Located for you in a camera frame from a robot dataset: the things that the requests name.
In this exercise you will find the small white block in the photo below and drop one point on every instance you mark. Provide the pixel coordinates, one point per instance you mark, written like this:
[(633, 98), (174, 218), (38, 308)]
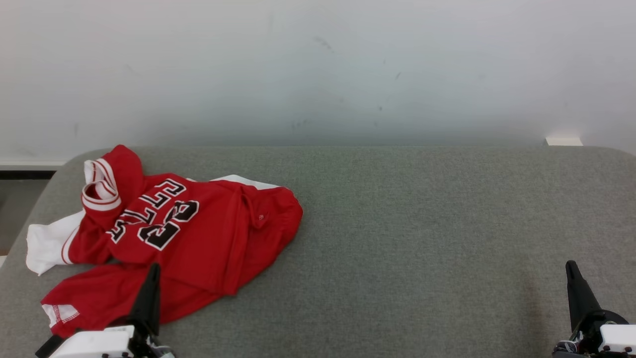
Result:
[(564, 141)]

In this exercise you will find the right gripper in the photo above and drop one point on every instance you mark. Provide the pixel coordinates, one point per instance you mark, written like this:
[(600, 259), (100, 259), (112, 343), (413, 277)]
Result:
[(613, 340)]

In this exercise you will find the red shorts white waistband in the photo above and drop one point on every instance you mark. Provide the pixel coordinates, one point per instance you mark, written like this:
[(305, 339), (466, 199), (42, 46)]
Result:
[(268, 223)]

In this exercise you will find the grey fabric sofa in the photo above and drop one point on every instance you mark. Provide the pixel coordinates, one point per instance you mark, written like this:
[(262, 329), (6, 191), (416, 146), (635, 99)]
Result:
[(422, 238)]

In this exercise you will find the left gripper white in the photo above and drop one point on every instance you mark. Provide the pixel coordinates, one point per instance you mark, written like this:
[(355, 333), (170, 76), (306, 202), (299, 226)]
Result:
[(94, 345)]

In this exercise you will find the red basketball jersey white sleeves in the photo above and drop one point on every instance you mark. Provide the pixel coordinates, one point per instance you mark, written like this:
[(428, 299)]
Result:
[(164, 233)]

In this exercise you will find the black baseboard strip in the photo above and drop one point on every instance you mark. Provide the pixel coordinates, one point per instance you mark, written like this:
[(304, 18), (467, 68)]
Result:
[(25, 174)]

